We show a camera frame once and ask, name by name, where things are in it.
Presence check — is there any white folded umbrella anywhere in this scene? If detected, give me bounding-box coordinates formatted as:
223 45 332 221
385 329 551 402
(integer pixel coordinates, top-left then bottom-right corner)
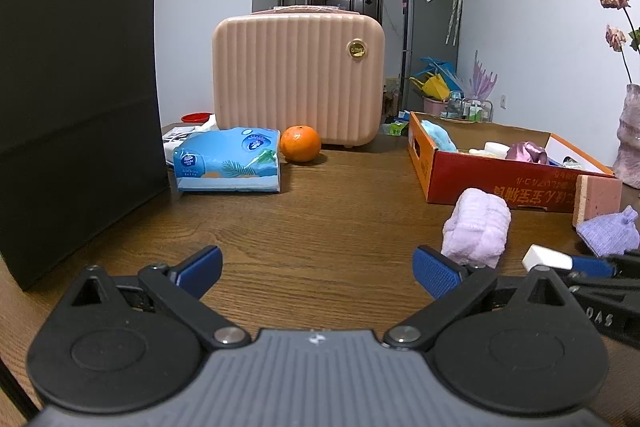
444 0 464 46

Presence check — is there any orange cardboard box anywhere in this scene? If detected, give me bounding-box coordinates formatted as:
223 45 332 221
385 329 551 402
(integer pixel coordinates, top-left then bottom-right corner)
407 111 617 213

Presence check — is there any pink sponge block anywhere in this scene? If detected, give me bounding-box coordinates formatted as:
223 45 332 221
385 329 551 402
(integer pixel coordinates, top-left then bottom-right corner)
572 174 624 228

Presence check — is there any black paper bag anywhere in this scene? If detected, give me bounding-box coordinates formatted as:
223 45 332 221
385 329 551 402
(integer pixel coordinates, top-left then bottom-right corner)
0 0 171 292

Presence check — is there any blue tissue pack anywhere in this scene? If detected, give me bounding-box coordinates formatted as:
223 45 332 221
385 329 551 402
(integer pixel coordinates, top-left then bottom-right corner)
172 126 282 196

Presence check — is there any purple knit hat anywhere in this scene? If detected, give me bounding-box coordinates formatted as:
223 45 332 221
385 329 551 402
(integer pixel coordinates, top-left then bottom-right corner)
575 206 640 257

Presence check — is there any purple wing toy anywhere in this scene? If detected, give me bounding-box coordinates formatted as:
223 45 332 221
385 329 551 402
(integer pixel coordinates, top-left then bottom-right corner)
470 51 499 100

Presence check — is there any orange fruit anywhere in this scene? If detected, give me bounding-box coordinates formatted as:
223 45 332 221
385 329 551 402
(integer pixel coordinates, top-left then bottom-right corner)
279 125 322 164

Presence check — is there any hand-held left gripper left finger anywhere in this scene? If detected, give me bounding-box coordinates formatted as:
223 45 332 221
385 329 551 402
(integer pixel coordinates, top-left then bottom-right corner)
57 245 251 349

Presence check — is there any shiny purple ribbon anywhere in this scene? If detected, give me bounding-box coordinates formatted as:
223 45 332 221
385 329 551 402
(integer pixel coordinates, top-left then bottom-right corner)
504 141 550 164

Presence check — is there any light blue cloth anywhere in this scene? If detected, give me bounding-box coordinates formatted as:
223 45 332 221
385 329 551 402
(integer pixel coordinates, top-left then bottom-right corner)
419 120 459 153

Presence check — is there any bunch of dried roses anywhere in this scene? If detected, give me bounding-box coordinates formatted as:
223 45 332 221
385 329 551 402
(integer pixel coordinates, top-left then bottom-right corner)
598 0 640 84

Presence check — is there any pink bucket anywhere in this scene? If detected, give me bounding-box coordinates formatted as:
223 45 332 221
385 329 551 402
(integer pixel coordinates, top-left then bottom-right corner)
422 95 451 117

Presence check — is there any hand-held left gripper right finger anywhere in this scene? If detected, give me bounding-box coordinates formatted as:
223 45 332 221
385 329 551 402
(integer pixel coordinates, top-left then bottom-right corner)
382 245 591 351

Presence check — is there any grey refrigerator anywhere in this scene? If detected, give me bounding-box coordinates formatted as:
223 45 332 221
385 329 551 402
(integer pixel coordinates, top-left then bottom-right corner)
399 0 464 113

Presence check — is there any small white block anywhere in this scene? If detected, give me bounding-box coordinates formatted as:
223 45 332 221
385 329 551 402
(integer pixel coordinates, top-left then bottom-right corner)
521 245 574 273

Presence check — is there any yellow bag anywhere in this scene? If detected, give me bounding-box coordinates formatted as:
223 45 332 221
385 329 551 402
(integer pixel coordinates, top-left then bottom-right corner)
409 74 451 102

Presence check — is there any pink textured vase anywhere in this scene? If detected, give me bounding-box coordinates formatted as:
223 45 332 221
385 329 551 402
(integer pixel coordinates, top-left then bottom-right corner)
612 83 640 188

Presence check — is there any wire rack with bottles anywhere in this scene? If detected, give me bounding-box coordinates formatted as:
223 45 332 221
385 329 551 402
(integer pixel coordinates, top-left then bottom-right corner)
447 91 494 123

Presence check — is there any lavender towel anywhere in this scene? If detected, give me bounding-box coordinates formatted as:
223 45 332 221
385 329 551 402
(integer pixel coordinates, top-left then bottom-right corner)
441 188 513 269

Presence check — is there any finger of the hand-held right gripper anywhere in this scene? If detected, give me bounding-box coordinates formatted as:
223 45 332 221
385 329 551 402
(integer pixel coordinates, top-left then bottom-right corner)
570 249 640 279
557 270 640 303

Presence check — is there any pink ribbed suitcase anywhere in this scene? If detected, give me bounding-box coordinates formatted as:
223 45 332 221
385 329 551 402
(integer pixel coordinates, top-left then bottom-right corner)
211 4 387 148

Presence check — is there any blue folded frame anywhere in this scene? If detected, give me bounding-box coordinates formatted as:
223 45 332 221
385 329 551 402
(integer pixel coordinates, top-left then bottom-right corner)
418 55 459 83

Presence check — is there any white soft item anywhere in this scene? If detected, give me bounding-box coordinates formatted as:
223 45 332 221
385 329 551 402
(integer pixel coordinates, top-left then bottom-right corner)
468 141 511 158

